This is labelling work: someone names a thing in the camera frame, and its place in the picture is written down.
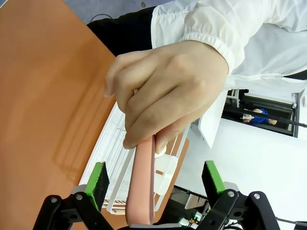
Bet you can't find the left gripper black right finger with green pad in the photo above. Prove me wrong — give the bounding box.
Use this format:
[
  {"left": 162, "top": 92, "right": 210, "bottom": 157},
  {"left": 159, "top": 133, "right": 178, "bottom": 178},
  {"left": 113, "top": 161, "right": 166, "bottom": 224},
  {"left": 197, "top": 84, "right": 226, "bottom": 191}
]
[{"left": 196, "top": 160, "right": 282, "bottom": 230}]

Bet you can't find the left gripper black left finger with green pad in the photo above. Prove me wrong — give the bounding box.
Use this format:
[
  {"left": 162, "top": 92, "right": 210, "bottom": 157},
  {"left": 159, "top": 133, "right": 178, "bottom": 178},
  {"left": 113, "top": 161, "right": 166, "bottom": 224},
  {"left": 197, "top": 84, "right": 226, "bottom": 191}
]
[{"left": 32, "top": 161, "right": 115, "bottom": 230}]

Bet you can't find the person's right forearm, white sleeve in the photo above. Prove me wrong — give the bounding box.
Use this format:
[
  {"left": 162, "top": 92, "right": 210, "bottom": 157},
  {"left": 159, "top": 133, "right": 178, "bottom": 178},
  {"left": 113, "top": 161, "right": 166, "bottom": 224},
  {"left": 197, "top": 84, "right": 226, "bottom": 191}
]
[{"left": 179, "top": 0, "right": 307, "bottom": 75}]

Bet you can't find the person's right hand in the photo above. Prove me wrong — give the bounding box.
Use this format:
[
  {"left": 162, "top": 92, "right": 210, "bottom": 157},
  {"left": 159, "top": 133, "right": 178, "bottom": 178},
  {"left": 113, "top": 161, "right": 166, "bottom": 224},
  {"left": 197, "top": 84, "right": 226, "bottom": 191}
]
[{"left": 104, "top": 40, "right": 230, "bottom": 154}]

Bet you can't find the black device with green light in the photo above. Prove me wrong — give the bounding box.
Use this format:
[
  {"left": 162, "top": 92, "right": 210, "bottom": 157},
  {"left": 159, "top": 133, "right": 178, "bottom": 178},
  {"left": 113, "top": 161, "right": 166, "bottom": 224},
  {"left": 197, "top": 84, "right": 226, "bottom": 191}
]
[{"left": 165, "top": 185, "right": 212, "bottom": 227}]

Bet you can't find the translucent plastic holder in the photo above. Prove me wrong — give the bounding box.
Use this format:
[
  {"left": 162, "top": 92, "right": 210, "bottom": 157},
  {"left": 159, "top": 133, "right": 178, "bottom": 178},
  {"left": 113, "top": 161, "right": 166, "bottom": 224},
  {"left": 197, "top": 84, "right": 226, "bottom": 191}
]
[{"left": 153, "top": 154, "right": 179, "bottom": 196}]

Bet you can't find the blue-clothed background person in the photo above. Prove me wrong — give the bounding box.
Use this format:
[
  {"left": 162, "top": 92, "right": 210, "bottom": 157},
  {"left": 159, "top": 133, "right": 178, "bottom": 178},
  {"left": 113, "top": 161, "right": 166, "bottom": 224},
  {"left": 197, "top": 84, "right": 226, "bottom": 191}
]
[{"left": 242, "top": 108, "right": 278, "bottom": 126}]

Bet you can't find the person's torso, white jacket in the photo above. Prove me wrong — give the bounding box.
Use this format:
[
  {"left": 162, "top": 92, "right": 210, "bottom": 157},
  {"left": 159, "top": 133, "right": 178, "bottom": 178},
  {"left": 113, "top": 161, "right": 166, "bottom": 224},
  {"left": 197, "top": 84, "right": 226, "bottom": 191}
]
[{"left": 151, "top": 0, "right": 307, "bottom": 149}]

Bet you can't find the white wire basket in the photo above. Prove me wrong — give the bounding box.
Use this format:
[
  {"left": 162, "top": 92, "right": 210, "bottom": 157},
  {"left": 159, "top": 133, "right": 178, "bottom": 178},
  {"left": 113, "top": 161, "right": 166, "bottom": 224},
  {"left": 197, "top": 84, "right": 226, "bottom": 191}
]
[{"left": 79, "top": 100, "right": 190, "bottom": 215}]

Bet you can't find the black metal frame rack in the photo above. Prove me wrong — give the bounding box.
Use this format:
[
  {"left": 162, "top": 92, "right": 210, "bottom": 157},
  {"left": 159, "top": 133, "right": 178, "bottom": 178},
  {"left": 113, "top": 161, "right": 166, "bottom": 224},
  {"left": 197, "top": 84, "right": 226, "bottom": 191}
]
[{"left": 222, "top": 88, "right": 307, "bottom": 138}]

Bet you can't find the thin black floor cable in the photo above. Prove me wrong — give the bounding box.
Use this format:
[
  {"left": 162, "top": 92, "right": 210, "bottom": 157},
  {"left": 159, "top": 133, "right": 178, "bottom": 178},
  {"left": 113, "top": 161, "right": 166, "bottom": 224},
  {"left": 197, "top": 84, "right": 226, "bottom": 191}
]
[{"left": 90, "top": 13, "right": 113, "bottom": 24}]

